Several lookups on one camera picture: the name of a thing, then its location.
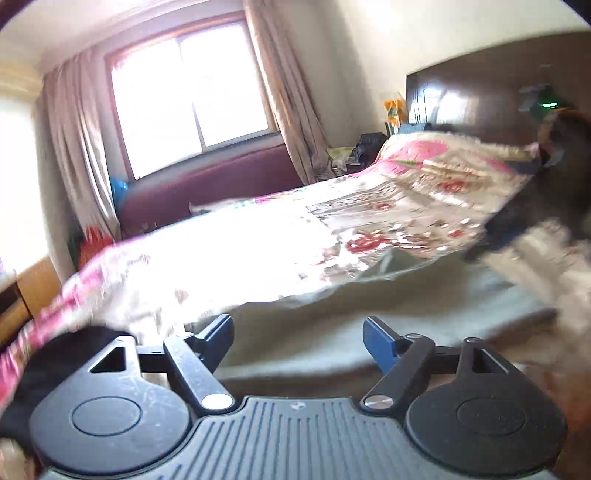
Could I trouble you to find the black cloth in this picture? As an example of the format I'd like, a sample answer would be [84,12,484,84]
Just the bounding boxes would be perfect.
[9,325,137,416]

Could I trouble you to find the light crumpled cloth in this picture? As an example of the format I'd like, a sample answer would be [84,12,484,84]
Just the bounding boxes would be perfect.
[325,145,357,177]

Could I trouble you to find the beige curtain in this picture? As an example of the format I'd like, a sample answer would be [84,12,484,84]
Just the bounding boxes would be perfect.
[242,0,339,185]
[37,46,122,241]

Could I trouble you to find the grey-green pants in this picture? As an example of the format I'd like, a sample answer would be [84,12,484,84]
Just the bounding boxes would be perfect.
[185,251,561,384]

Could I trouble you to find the maroon upholstered bench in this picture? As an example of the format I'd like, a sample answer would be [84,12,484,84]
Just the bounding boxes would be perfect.
[117,143,305,232]

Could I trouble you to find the window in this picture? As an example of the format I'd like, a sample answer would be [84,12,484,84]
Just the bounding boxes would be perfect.
[105,11,283,181]

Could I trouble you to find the red bag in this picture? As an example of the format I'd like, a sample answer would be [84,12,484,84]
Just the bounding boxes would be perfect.
[76,226,116,269]

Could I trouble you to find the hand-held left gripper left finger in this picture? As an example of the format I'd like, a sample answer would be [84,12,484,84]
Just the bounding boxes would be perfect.
[88,314,236,411]

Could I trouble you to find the blue plastic bag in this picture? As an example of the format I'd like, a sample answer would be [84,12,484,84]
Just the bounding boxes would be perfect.
[110,178,131,214]

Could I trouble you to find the yellow packet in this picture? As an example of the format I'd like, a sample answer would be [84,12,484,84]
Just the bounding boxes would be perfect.
[384,90,408,134]

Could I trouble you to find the dark bag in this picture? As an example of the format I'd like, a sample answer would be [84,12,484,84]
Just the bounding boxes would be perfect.
[353,133,389,165]

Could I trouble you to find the wooden side cabinet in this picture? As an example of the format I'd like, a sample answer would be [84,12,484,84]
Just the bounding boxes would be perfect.
[0,254,63,347]

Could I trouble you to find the floral pillow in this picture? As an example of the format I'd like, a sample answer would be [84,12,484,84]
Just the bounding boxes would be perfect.
[376,131,543,195]

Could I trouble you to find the floral satin bed blanket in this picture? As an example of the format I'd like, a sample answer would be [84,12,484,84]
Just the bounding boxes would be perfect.
[0,131,591,416]

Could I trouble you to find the dark wooden headboard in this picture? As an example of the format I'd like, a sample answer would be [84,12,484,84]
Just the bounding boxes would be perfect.
[405,30,591,153]

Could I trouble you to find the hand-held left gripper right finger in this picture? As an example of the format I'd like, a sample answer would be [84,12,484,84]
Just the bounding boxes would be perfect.
[361,316,512,411]

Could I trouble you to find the dark clothes pile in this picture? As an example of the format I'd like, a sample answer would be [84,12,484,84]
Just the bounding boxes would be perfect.
[464,134,591,266]

